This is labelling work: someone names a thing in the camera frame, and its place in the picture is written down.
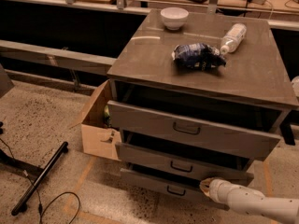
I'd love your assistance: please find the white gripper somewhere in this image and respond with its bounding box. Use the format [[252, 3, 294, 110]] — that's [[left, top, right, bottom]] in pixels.
[[200, 177, 234, 203]]

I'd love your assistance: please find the grey bottom drawer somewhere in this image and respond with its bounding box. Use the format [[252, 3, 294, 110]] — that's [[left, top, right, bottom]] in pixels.
[[121, 164, 228, 210]]

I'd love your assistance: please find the grey drawer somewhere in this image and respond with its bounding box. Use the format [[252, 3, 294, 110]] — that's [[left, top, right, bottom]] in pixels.
[[116, 132, 254, 185], [121, 164, 228, 210], [107, 99, 282, 161]]

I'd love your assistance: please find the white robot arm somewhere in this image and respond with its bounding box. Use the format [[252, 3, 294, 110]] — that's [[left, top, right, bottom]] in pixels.
[[199, 177, 299, 224]]

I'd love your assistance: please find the grey top drawer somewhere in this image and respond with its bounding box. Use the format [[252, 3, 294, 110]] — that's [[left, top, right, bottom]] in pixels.
[[107, 99, 282, 161]]

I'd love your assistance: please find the grey drawer cabinet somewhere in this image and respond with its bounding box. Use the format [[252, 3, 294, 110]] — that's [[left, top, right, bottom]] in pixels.
[[107, 10, 298, 145]]

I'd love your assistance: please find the brown cardboard box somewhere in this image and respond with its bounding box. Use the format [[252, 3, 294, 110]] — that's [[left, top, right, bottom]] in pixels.
[[70, 81, 121, 161]]

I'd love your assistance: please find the green item in box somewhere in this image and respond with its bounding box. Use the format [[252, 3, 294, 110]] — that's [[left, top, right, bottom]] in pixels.
[[103, 105, 111, 127]]

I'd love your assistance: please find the blue crumpled snack bag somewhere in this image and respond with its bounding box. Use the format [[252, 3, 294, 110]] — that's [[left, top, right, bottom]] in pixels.
[[171, 43, 226, 71]]

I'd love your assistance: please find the clear plastic bottle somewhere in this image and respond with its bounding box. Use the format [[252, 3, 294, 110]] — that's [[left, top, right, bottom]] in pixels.
[[221, 23, 247, 55]]

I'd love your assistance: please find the white ceramic bowl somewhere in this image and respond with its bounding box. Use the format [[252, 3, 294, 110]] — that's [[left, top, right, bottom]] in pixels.
[[160, 7, 189, 30]]

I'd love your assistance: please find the black metal stand bar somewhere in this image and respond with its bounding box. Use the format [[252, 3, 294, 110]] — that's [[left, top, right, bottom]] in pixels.
[[11, 142, 68, 217]]

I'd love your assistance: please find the black floor cable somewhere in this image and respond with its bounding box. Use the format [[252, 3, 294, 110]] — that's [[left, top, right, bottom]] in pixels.
[[0, 137, 81, 224]]

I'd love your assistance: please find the grey metal rail beam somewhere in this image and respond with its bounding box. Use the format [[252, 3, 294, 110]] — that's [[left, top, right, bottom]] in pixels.
[[0, 40, 116, 76]]

